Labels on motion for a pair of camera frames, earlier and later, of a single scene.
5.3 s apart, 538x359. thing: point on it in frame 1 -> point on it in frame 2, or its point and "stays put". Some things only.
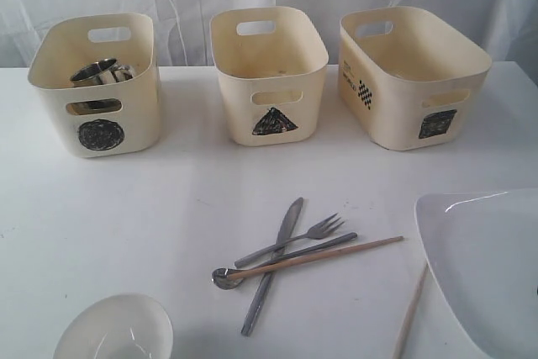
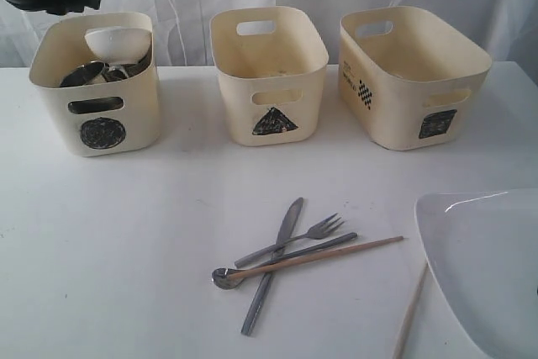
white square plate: [482, 247] stays put
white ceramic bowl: [123, 326] -> [118, 44]
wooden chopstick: [400, 342] stays put
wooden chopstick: [313, 256] stays put
